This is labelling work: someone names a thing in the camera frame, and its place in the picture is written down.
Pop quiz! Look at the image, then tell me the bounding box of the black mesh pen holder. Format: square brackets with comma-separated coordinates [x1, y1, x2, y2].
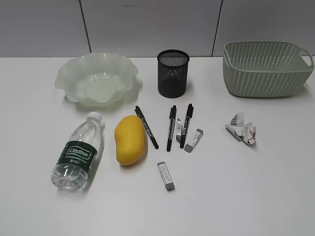
[157, 49, 190, 98]

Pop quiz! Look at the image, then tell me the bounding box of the waste paper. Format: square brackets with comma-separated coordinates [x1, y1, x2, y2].
[225, 113, 256, 146]

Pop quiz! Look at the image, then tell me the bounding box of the grey white eraser front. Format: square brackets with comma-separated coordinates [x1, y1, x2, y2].
[157, 162, 175, 191]

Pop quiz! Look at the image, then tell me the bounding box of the grey white eraser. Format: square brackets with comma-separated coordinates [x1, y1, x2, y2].
[176, 118, 183, 143]
[157, 162, 175, 191]
[184, 129, 204, 153]

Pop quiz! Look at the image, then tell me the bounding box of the clear water bottle green label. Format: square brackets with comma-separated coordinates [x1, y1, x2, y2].
[51, 112, 102, 191]

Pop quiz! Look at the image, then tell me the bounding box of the black marker pen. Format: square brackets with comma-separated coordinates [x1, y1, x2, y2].
[134, 106, 159, 149]
[180, 103, 193, 148]
[166, 105, 177, 152]

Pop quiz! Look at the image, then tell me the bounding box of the yellow mango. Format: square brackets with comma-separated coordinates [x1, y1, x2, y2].
[115, 115, 147, 166]

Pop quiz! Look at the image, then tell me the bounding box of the green woven plastic basket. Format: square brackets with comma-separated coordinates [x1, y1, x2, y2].
[222, 41, 315, 98]

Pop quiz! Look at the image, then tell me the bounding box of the pale green wavy plate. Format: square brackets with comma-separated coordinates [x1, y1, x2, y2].
[55, 53, 139, 107]

